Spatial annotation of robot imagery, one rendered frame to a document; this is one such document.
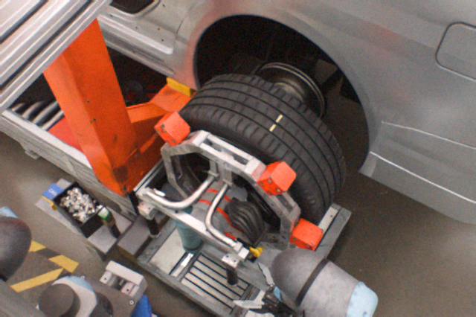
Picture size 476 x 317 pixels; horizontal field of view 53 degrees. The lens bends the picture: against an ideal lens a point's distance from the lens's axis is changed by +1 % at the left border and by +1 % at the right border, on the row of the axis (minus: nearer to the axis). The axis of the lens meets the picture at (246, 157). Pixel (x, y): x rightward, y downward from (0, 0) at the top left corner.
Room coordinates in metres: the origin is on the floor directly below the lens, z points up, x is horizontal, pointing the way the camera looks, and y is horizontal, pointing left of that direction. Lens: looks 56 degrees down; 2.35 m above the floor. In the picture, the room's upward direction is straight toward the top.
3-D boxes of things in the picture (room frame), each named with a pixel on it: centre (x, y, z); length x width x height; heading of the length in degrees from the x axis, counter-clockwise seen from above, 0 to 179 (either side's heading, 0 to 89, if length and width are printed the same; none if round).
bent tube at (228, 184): (0.70, 0.05, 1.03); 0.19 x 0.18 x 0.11; 147
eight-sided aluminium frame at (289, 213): (0.85, 0.07, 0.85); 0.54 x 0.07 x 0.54; 57
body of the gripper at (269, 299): (0.46, -0.11, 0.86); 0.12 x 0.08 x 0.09; 57
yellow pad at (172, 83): (1.56, 0.28, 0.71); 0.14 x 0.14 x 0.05; 57
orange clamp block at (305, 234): (0.69, -0.20, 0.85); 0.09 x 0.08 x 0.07; 57
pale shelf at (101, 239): (0.99, 0.73, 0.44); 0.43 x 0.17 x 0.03; 57
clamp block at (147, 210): (0.77, 0.32, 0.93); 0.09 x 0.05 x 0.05; 147
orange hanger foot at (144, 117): (1.41, 0.37, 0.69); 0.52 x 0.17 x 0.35; 147
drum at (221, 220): (0.79, 0.10, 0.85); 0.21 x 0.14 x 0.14; 147
